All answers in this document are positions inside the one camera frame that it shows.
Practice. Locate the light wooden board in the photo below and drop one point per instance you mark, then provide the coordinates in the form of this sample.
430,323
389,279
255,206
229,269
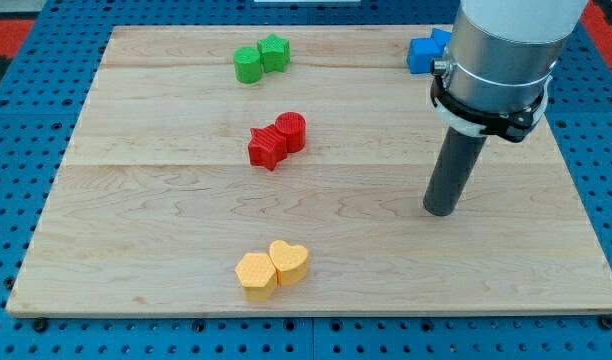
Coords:
155,201

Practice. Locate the blue block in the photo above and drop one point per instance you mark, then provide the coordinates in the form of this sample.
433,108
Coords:
422,51

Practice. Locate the yellow hexagon block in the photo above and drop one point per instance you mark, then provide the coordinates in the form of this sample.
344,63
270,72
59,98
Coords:
257,276

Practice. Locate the green star block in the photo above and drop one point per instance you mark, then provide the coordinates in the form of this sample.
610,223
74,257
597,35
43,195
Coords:
274,53

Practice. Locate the red star block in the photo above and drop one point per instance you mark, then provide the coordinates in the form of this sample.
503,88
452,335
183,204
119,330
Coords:
267,147

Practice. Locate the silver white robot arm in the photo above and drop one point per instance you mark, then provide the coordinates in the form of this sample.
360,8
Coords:
501,52

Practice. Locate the green cylinder block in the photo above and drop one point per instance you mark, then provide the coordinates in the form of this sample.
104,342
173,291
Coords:
247,64

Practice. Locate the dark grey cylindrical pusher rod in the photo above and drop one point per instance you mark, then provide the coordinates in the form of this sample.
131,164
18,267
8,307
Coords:
456,160

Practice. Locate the red cylinder block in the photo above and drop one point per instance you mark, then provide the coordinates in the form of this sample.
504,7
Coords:
292,126

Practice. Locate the yellow heart block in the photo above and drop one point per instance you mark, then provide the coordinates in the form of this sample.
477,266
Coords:
291,261

